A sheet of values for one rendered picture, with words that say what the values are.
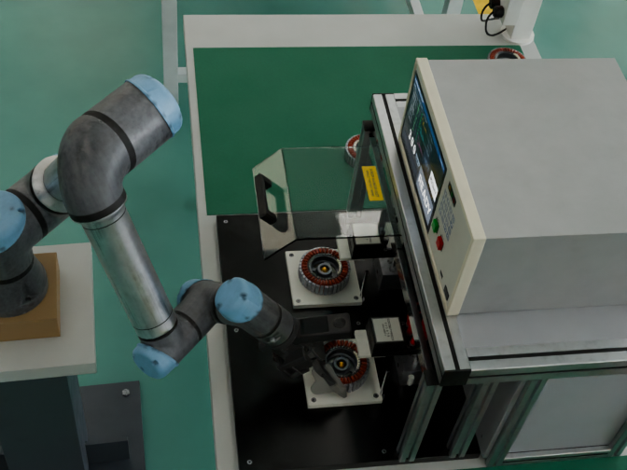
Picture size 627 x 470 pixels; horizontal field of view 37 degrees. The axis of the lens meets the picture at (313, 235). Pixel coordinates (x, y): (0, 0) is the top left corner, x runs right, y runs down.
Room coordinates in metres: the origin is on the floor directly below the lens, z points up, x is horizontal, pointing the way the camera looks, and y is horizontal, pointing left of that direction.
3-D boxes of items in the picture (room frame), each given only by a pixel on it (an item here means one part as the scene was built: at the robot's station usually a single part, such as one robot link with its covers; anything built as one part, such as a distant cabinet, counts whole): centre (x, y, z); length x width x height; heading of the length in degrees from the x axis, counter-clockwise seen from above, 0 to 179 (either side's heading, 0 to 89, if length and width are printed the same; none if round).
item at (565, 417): (0.94, -0.53, 0.91); 0.28 x 0.03 x 0.32; 104
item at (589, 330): (1.23, -0.37, 1.09); 0.68 x 0.44 x 0.05; 14
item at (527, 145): (1.22, -0.38, 1.22); 0.44 x 0.39 x 0.20; 14
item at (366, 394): (1.04, -0.09, 0.78); 0.15 x 0.15 x 0.01; 14
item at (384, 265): (1.31, -0.17, 0.80); 0.07 x 0.05 x 0.06; 14
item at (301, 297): (1.27, -0.03, 0.78); 0.15 x 0.15 x 0.01; 14
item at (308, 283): (1.27, -0.03, 0.80); 0.11 x 0.11 x 0.04
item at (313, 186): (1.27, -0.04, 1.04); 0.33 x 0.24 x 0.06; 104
